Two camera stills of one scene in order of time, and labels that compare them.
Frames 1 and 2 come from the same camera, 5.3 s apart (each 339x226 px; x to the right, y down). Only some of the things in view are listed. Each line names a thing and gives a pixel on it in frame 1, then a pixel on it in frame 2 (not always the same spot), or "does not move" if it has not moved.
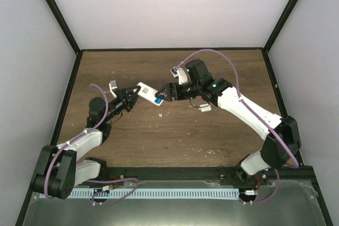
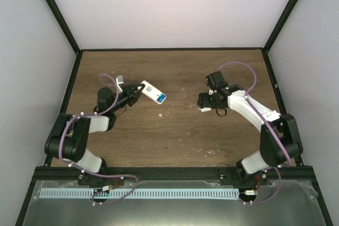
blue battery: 158,100 does not move
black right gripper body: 173,86 to 211,103
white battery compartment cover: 204,108 does not move
